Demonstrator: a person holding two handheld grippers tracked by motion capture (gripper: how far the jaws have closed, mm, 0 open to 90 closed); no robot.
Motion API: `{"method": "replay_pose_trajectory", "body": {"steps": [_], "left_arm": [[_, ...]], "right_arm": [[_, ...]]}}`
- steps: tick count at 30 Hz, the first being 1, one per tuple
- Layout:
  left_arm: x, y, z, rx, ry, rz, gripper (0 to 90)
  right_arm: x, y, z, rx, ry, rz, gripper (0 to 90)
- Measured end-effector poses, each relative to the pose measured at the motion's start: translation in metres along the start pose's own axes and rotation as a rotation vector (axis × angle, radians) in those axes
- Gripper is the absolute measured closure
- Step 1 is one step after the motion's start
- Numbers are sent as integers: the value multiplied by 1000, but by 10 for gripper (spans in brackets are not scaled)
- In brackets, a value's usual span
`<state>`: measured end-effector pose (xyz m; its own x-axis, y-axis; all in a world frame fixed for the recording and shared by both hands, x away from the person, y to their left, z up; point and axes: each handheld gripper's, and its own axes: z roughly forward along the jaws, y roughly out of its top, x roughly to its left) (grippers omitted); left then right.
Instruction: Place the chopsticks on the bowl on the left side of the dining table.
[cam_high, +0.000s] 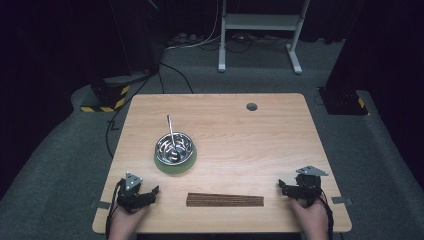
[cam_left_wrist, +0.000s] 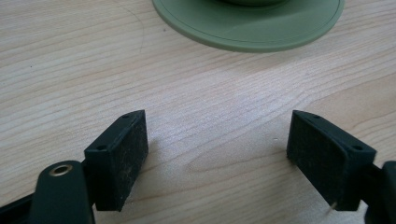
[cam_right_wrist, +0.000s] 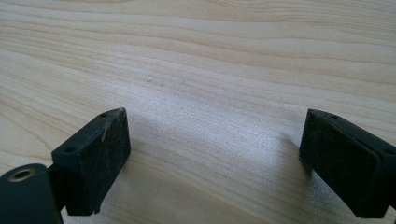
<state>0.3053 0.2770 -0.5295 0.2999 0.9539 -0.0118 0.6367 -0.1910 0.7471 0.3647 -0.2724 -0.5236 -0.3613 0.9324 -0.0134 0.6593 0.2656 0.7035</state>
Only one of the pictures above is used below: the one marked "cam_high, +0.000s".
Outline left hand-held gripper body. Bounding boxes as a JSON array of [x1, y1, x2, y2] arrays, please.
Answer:
[[114, 172, 157, 214]]

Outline person's left hand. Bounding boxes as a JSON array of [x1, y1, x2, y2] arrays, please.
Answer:
[[108, 203, 152, 240]]

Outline left hand-held gripper cable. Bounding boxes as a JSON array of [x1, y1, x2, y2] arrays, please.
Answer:
[[105, 181, 123, 240]]

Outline metal spoon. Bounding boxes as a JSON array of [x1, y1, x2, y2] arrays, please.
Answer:
[[166, 114, 188, 163]]

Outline hand-held gripper cable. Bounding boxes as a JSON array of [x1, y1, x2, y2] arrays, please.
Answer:
[[319, 189, 335, 240], [105, 181, 123, 240]]

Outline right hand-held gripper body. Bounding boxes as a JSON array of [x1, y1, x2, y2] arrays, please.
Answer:
[[289, 165, 329, 208]]

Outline white metal stand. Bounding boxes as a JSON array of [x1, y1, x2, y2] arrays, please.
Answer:
[[217, 0, 311, 75]]

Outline black yellow striped stand base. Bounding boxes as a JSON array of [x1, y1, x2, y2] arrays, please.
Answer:
[[80, 75, 132, 114]]

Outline right hand-held gripper cable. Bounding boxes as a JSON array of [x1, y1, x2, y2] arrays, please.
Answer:
[[319, 189, 335, 240]]

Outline row of brown chopsticks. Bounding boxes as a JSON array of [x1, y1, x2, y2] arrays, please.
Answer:
[[185, 192, 265, 208]]

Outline person's right hand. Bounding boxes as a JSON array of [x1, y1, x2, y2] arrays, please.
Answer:
[[289, 195, 330, 240]]

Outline power strip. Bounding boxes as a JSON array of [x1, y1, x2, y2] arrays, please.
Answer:
[[167, 32, 205, 47]]

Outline black floor cable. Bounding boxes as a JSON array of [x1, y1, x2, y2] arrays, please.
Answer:
[[105, 68, 158, 158], [159, 61, 195, 95]]

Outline white floor cable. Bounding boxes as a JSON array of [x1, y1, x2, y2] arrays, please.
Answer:
[[164, 0, 222, 51]]

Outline grey tape piece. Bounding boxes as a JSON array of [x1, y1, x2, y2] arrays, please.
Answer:
[[331, 196, 354, 206]]

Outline steel bowl with green base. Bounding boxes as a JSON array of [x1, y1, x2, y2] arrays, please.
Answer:
[[153, 131, 198, 175]]

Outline black curtain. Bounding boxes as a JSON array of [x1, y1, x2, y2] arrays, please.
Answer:
[[324, 0, 424, 189], [0, 0, 161, 201]]

